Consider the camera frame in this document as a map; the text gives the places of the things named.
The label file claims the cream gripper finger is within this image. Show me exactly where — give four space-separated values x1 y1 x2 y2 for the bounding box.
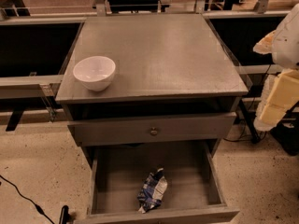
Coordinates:
253 31 275 55
267 69 299 126

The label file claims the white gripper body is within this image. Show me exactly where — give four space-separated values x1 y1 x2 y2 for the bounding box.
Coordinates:
253 75 276 132

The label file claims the blue chip bag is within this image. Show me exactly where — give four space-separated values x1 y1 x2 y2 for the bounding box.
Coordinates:
137 168 168 214

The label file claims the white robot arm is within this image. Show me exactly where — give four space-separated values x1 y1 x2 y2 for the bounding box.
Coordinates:
253 5 299 132

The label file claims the grey top drawer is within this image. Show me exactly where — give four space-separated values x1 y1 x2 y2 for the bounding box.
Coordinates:
68 112 236 147

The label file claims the grey wooden drawer cabinet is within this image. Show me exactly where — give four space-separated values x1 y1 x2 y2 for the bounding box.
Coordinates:
56 14 248 172

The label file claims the brass drawer knob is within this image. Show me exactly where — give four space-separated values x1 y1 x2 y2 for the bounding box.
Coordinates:
149 127 158 136

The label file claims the open grey middle drawer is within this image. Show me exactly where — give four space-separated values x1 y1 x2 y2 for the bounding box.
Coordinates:
75 141 239 224

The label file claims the white ceramic bowl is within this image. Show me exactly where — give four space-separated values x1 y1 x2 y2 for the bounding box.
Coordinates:
73 56 116 91

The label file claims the black object on floor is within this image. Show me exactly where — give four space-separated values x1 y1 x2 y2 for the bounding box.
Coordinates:
59 205 69 224

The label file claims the grey metal rail right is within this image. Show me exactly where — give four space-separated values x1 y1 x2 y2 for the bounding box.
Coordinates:
235 64 282 75

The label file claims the grey metal rail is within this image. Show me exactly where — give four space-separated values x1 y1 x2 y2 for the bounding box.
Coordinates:
235 64 282 75
0 75 64 99

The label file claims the grey metal rail left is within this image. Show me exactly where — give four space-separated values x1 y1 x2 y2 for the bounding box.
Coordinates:
0 75 64 99

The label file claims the black floor cable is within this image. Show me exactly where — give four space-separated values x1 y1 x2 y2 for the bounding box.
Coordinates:
0 175 56 224

